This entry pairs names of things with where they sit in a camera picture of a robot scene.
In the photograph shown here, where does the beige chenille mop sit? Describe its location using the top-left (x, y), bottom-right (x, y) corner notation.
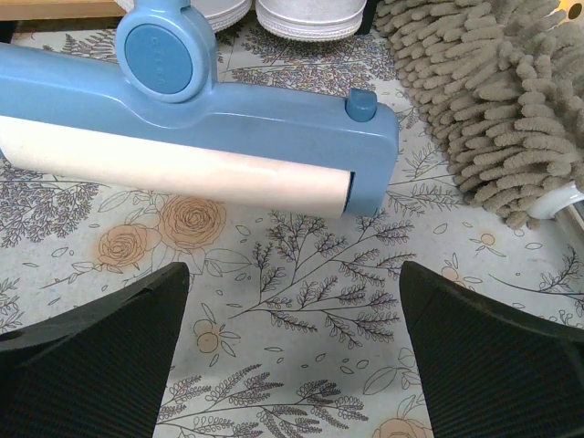
top-left (375, 1), bottom-right (583, 229)

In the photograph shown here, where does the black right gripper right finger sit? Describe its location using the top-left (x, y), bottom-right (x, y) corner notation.
top-left (399, 262), bottom-right (583, 437)

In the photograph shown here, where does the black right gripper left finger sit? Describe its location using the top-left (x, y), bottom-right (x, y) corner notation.
top-left (1, 262), bottom-right (189, 437)

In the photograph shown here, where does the blue lint roller mop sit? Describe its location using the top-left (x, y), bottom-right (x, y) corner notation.
top-left (1, 1), bottom-right (399, 218)

